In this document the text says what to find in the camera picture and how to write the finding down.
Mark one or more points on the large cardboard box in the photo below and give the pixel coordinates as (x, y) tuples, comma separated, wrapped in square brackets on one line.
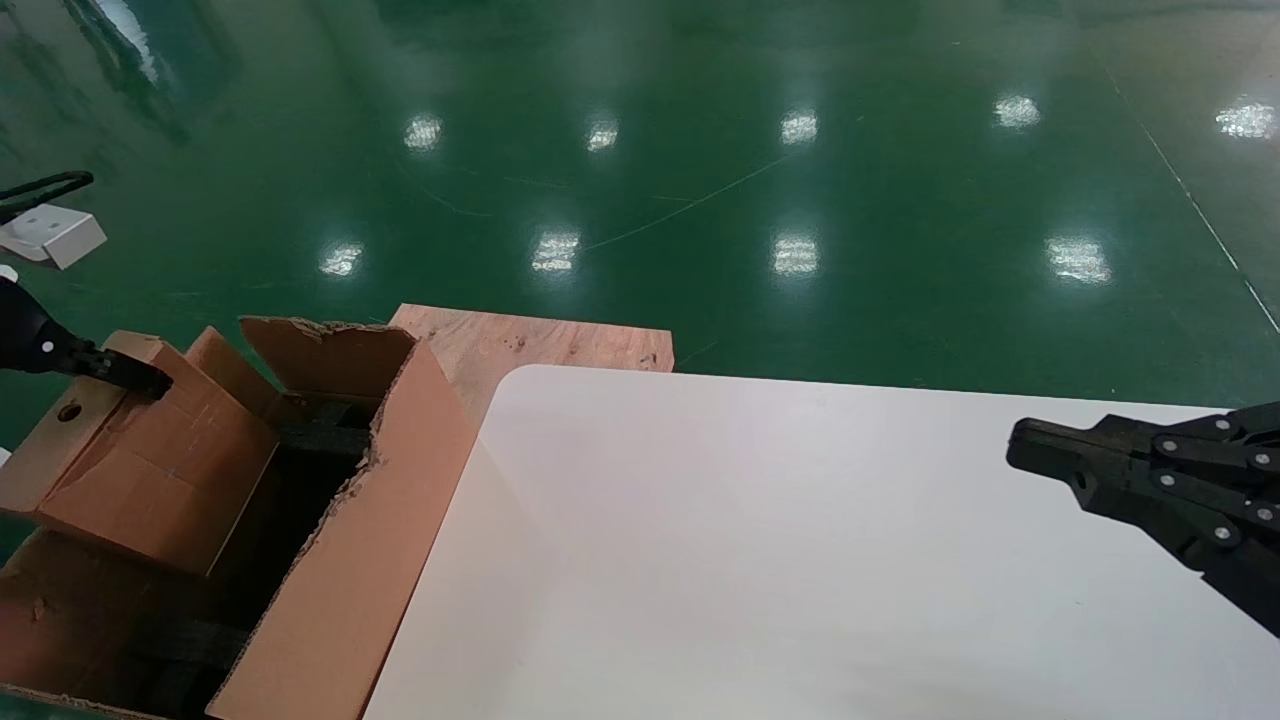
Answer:
[(350, 560)]

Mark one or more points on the wooden board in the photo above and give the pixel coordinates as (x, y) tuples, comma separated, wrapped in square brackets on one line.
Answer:
[(560, 345)]

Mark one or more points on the black foam block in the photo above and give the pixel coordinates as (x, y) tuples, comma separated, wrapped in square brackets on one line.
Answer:
[(320, 435), (190, 655)]

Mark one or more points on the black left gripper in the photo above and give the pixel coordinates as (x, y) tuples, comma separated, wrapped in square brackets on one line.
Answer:
[(25, 335)]

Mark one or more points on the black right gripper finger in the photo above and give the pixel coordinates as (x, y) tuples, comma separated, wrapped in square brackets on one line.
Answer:
[(1200, 440), (1220, 520)]

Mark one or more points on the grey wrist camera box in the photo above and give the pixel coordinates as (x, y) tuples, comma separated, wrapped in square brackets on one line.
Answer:
[(55, 235)]

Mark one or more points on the small cardboard box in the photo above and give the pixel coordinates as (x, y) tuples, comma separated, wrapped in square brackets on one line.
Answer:
[(160, 470)]

